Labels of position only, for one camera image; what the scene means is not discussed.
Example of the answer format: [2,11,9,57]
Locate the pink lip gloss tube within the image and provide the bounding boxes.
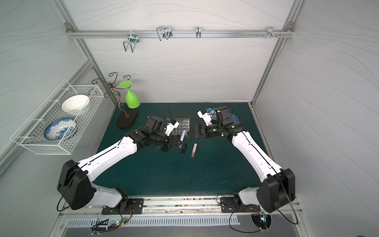
[191,143,197,158]

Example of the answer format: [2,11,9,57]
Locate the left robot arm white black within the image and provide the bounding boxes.
[57,116,182,210]

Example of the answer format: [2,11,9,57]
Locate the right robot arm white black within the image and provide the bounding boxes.
[188,107,296,213]

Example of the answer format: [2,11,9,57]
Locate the clear acrylic lipstick organizer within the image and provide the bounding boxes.
[171,118,190,135]

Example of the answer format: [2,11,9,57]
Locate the black lipstick tube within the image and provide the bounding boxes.
[181,143,188,155]

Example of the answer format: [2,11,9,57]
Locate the light blue bowl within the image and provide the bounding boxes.
[231,114,239,123]

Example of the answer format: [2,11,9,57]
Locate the copper scroll glass stand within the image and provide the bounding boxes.
[91,72,138,129]

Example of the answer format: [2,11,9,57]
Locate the green plastic wine glass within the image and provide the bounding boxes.
[119,81,140,109]

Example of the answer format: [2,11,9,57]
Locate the white bowl in basket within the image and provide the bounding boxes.
[61,95,89,116]

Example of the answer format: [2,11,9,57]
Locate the blue patterned bowl in basket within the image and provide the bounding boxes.
[43,118,77,141]

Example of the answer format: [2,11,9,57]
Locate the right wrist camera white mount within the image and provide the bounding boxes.
[197,108,215,126]

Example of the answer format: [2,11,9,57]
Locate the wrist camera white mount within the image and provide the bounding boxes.
[197,108,215,126]
[164,119,179,136]

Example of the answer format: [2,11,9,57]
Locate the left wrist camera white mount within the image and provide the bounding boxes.
[164,119,179,136]

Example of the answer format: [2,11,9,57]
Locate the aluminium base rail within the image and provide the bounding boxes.
[60,195,303,216]

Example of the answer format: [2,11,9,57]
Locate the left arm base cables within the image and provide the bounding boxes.
[90,205,134,235]

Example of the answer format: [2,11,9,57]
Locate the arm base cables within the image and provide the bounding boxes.
[90,205,134,235]
[216,195,273,234]

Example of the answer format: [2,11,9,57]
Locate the small metal clip on rail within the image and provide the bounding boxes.
[195,26,201,39]

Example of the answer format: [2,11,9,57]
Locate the metal double hook on rail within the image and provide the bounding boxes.
[156,26,172,41]

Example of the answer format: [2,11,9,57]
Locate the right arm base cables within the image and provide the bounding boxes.
[216,195,273,234]

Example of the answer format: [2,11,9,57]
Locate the white wire basket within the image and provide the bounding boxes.
[10,80,104,155]

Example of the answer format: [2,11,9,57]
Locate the metal hook right on rail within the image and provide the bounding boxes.
[257,27,283,39]

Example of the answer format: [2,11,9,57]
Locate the aluminium top rail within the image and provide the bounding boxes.
[67,29,295,39]

